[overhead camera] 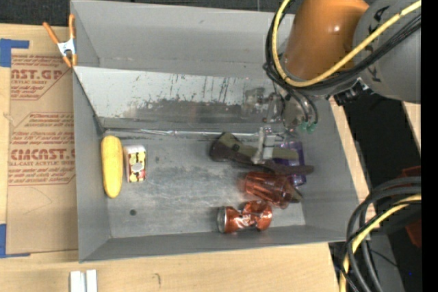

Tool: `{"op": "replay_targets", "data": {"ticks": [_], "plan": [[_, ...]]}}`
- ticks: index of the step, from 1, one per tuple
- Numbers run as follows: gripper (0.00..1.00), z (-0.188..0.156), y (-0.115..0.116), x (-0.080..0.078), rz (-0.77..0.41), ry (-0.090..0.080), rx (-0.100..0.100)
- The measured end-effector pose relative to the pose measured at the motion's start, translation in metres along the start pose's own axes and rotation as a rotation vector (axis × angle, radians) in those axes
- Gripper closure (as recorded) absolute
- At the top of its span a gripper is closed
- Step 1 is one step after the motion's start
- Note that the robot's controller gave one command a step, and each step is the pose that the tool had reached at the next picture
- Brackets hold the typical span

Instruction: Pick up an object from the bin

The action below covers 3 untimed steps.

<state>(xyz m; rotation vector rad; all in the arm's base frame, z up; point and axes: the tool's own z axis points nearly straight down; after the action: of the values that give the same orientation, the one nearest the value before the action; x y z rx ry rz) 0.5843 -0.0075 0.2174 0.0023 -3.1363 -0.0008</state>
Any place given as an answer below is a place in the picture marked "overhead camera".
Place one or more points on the grey metal bin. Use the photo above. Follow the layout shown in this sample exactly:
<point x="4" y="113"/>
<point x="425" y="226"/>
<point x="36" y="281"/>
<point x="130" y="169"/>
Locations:
<point x="184" y="181"/>

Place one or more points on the brown cardboard board, red print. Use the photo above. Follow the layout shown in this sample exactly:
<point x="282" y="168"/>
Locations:
<point x="41" y="181"/>

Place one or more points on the olive and brown long object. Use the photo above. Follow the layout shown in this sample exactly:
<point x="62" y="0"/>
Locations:
<point x="229" y="148"/>

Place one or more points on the yellow oblong sponge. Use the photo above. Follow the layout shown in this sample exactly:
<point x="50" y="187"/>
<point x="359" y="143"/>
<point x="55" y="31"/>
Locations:
<point x="111" y="165"/>

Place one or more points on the small white box, dotted print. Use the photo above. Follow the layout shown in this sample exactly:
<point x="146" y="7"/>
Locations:
<point x="135" y="164"/>

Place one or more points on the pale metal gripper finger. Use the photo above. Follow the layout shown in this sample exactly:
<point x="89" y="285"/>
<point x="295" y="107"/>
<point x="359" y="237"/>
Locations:
<point x="270" y="148"/>
<point x="260" y="147"/>

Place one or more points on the clear orange plastic cup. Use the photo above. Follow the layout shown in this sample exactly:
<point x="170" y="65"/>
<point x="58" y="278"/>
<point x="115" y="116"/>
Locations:
<point x="265" y="186"/>

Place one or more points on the crushed orange drink can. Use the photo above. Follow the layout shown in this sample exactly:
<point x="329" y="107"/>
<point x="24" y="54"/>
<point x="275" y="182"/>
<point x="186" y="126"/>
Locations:
<point x="241" y="219"/>

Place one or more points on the clear purple cup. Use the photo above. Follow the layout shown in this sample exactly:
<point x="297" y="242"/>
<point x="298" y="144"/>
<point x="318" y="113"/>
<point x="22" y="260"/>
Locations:
<point x="297" y="154"/>

